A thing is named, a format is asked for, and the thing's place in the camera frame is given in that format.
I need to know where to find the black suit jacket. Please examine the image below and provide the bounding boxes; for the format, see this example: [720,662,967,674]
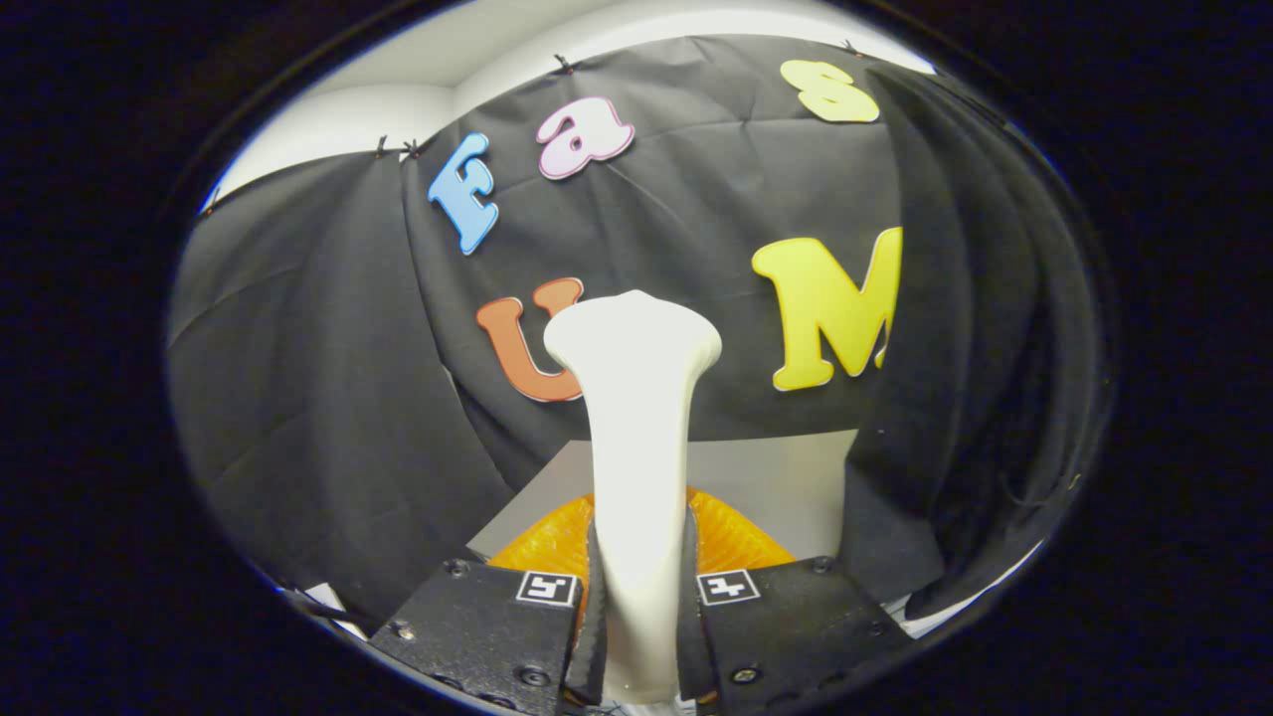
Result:
[840,70,1110,623]

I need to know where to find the black backdrop cloth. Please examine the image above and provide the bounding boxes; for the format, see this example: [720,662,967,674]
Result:
[167,35,946,637]

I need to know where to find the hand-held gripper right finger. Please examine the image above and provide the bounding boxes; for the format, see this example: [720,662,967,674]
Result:
[676,487,913,716]

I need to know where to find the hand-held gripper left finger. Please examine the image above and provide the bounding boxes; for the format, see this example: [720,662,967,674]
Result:
[366,492,610,716]

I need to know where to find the grey filing cabinet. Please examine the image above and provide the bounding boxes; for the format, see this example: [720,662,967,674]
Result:
[467,430,858,560]

